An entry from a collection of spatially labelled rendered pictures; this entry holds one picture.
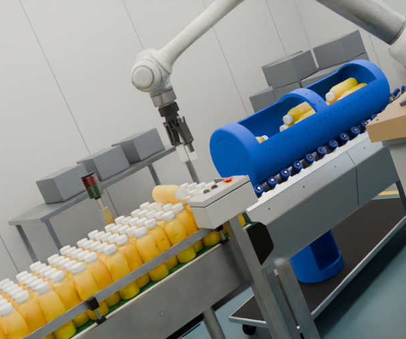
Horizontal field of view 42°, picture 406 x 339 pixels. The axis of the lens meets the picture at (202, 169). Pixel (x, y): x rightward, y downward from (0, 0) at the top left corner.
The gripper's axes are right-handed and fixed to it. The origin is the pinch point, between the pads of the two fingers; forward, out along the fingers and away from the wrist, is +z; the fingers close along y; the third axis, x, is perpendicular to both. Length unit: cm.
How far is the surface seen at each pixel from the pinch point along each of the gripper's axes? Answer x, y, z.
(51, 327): 73, -18, 25
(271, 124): -55, 16, 8
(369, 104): -90, -10, 16
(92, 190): 27.8, 36.3, 1.2
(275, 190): -26.1, -8.0, 27.7
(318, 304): -54, 31, 105
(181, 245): 25.2, -17.7, 24.1
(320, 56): -342, 257, 11
